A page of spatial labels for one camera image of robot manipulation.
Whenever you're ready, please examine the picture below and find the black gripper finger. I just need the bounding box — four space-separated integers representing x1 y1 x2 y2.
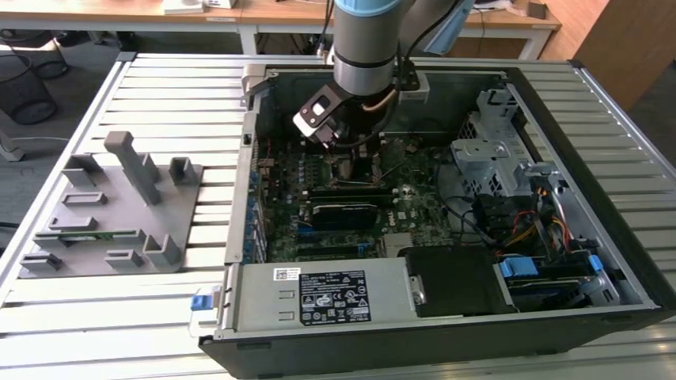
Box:
351 136 367 179
364 136 383 179

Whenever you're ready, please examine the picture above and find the thin metal locking lever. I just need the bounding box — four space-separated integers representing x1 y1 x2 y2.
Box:
379 158 409 182

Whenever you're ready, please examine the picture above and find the CPU socket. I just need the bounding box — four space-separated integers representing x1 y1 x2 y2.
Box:
327 154 384 189

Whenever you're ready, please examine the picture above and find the black RAM slot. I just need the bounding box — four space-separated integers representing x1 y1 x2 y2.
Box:
300 132 387 144
300 141 387 154

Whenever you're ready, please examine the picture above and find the black RAM stick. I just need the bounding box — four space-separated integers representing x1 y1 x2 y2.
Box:
308 188 396 206

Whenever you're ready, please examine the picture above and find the green motherboard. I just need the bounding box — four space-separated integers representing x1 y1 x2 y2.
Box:
252 134 465 264

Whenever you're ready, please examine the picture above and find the black graphics card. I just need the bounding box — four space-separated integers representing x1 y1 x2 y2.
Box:
309 202 380 230

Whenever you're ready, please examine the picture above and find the silver drive cage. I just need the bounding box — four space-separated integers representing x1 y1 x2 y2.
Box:
449 89 535 199

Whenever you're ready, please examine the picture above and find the silver chipset heatsink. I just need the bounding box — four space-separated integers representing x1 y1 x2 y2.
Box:
384 232 415 254

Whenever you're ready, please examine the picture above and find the black expansion slot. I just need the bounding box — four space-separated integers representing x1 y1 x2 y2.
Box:
295 245 365 257

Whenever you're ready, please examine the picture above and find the black plastic shroud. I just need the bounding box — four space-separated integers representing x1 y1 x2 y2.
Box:
404 245 519 318

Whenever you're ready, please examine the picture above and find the blue disk carrier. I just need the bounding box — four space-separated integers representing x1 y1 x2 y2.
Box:
496 255 540 280

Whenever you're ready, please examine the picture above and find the silver power supply unit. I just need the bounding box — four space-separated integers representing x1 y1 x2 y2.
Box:
216 259 424 333

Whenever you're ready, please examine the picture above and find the blue case latch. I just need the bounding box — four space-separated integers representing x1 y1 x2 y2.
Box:
191 288 221 314

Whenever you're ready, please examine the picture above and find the black PC case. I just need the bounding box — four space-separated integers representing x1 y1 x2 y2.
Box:
197 63 676 379

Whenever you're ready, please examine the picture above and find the black disk drive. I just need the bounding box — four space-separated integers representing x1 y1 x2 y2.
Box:
505 276 591 312

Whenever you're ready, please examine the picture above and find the grey parts rack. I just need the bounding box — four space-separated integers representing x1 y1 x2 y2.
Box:
17 130 205 279

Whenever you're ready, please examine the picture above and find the green RAM stick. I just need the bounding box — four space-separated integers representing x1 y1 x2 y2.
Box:
57 230 133 241

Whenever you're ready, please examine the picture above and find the wooden cabinet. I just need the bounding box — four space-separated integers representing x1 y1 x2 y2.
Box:
572 0 676 112

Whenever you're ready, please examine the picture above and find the dark round bin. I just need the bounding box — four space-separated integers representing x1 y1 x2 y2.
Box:
0 29 69 80

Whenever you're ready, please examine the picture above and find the black mesh wastebasket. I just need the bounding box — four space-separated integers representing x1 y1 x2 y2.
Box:
0 53 59 126

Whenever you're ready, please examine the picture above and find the grey stand foot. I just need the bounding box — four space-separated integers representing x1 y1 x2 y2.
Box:
0 130 25 162

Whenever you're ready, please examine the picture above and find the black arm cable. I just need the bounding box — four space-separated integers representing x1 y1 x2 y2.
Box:
332 0 467 150

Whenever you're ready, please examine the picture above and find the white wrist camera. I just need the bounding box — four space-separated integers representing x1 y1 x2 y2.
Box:
292 84 344 139

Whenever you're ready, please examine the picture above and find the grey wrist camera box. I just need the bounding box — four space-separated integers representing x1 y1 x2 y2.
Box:
399 70 429 105

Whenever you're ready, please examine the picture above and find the yellow wire bundle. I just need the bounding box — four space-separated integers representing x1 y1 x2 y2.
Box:
500 213 572 246

